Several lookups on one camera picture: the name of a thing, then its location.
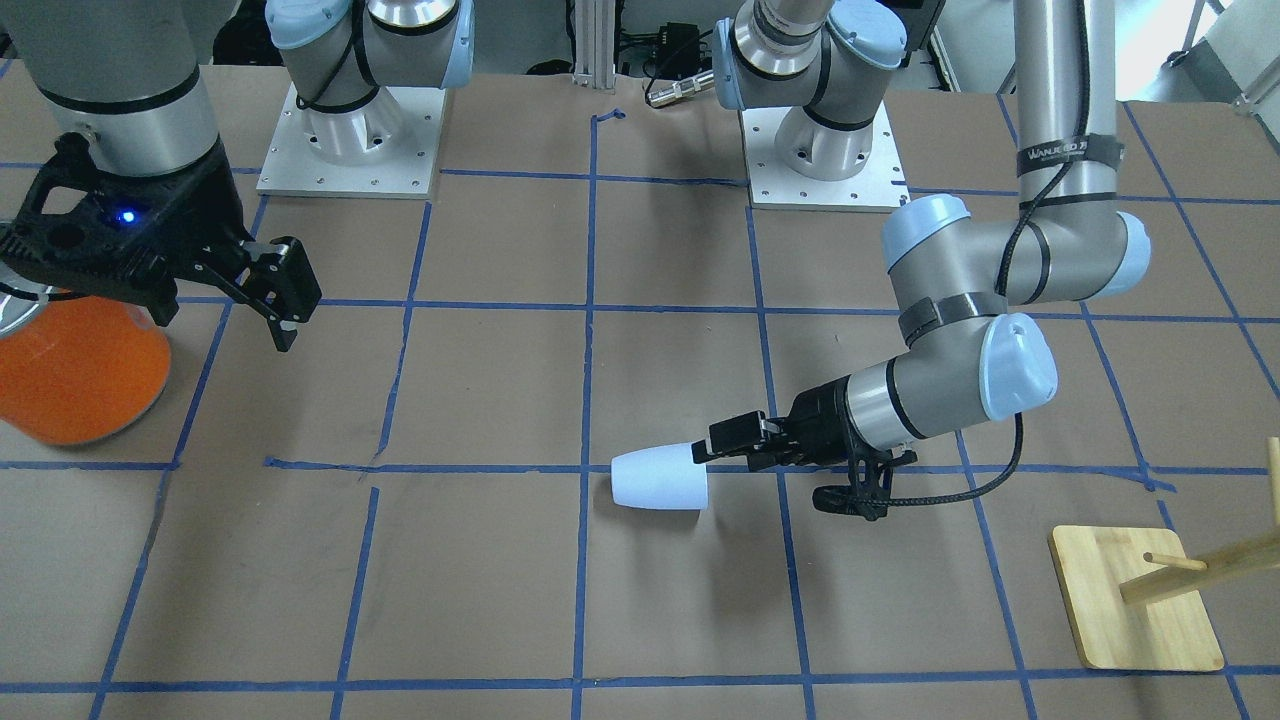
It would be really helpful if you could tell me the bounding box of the light blue plastic cup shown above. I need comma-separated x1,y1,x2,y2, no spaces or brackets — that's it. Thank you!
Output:
611,442,710,511

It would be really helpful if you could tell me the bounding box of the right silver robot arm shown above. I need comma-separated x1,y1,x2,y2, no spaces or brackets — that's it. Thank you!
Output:
3,1,475,352

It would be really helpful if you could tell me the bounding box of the wooden mug tree stand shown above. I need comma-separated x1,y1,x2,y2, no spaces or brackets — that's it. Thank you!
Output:
1048,436,1280,673

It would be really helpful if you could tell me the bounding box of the silver metal connector plug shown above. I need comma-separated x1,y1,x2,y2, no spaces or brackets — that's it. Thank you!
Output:
645,70,716,109

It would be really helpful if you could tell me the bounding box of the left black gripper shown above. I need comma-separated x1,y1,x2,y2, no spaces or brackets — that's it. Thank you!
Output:
692,380,916,469

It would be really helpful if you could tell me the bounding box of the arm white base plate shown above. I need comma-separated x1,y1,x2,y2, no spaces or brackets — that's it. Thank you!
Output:
740,104,910,213
256,87,449,200

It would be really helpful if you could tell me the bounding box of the black braided left gripper cable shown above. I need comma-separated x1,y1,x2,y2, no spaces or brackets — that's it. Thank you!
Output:
812,0,1096,521

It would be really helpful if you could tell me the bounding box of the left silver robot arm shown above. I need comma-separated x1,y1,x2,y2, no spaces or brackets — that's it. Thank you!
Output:
690,1,1152,469

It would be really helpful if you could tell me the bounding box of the black power box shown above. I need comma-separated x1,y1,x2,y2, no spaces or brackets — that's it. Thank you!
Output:
618,22,712,81

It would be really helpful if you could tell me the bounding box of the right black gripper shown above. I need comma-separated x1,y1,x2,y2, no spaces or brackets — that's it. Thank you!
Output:
3,133,323,352

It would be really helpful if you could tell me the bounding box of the aluminium frame post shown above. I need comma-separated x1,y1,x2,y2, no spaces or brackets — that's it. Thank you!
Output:
571,0,618,94

